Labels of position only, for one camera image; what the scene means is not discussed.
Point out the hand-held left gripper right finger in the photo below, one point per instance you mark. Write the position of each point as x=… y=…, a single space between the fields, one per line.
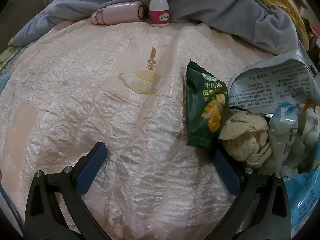
x=228 y=172

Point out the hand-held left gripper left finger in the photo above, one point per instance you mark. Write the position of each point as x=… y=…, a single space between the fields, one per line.
x=92 y=165

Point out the light blue white packet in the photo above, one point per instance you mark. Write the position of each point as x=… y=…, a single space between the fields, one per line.
x=282 y=140

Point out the green snack packet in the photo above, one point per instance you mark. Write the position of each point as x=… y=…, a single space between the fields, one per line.
x=205 y=105

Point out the grey printed packet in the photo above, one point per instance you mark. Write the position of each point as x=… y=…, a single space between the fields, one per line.
x=270 y=85

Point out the crumpled beige paper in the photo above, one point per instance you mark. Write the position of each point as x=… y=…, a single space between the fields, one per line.
x=245 y=140

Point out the plaid cloth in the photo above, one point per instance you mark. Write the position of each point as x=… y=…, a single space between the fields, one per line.
x=8 y=55

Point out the pink rolled pouch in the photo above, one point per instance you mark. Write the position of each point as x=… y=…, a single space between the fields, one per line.
x=120 y=12

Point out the grey-blue blanket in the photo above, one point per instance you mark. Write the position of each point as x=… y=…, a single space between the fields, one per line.
x=212 y=10

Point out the white pill bottle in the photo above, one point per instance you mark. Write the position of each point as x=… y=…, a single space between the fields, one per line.
x=159 y=7

